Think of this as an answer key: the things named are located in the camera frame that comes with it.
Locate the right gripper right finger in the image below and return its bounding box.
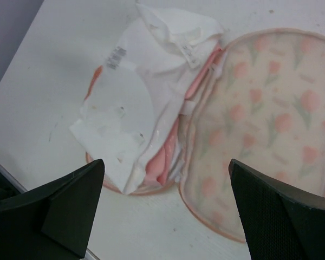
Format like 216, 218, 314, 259
229, 159, 325, 259

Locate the pink bra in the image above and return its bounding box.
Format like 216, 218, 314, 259
144, 44, 222, 187

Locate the white bra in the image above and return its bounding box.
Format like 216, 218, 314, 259
70, 3, 224, 194

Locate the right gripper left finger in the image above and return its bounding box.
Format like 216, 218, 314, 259
0, 159, 105, 258

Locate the floral fabric laundry bag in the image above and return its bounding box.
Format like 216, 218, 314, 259
85, 27, 325, 244

